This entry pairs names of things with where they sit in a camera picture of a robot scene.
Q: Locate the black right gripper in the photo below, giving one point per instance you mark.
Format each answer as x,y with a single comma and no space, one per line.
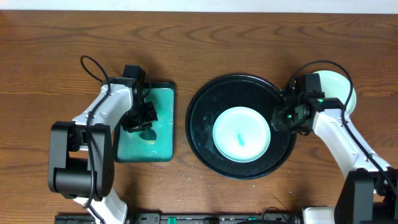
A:
280,119

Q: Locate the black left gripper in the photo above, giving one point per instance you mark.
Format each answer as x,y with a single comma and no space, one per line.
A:
140,118

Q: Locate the dark green sponge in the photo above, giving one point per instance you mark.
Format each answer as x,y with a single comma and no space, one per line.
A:
148,135

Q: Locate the mint green plate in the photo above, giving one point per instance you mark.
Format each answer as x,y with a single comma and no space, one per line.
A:
334,85

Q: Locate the mint plate with stain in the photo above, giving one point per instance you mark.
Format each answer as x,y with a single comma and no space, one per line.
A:
241,134

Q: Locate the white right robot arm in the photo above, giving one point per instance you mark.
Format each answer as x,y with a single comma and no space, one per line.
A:
369,194

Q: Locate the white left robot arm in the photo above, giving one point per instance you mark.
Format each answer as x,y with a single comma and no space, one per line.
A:
81,161

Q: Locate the black rectangular soap tray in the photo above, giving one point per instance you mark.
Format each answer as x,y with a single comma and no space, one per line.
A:
129,147

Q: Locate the round black tray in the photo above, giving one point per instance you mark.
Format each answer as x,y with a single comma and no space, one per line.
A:
224,93

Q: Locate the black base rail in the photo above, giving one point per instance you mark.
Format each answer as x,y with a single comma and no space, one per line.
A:
269,215

